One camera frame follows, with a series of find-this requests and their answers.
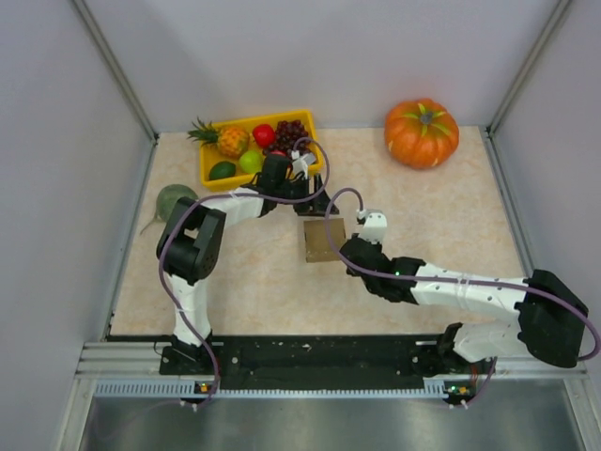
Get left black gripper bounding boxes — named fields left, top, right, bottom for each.
left=274, top=172, right=337, bottom=215

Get brown cardboard express box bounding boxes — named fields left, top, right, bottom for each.
left=303, top=218, right=347, bottom=263

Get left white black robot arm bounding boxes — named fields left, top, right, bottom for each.
left=157, top=155, right=331, bottom=373

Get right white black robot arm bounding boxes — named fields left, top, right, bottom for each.
left=340, top=236, right=588, bottom=372

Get purple toy grapes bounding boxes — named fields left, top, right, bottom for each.
left=262, top=119, right=310, bottom=159

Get green toy pear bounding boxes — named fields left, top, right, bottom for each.
left=239, top=149, right=263, bottom=174

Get red toy tomato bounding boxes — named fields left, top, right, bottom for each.
left=253, top=124, right=276, bottom=148

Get yellow plastic tray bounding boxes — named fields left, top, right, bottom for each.
left=189, top=109, right=316, bottom=192

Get green toy lime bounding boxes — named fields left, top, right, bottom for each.
left=208, top=161, right=237, bottom=180

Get toy pineapple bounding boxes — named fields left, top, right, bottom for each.
left=187, top=117, right=250, bottom=159

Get orange toy pumpkin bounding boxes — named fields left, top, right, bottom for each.
left=384, top=98, right=460, bottom=169

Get green toy melon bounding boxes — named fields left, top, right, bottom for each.
left=139, top=183, right=198, bottom=235

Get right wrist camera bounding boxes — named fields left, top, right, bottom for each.
left=357, top=209, right=388, bottom=245

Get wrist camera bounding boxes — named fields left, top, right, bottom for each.
left=357, top=209, right=388, bottom=245
left=289, top=150, right=316, bottom=179

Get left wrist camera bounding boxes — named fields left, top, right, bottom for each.
left=289, top=150, right=316, bottom=179

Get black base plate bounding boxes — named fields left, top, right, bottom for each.
left=159, top=334, right=497, bottom=391

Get aluminium rail frame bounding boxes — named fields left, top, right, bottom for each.
left=76, top=342, right=588, bottom=380

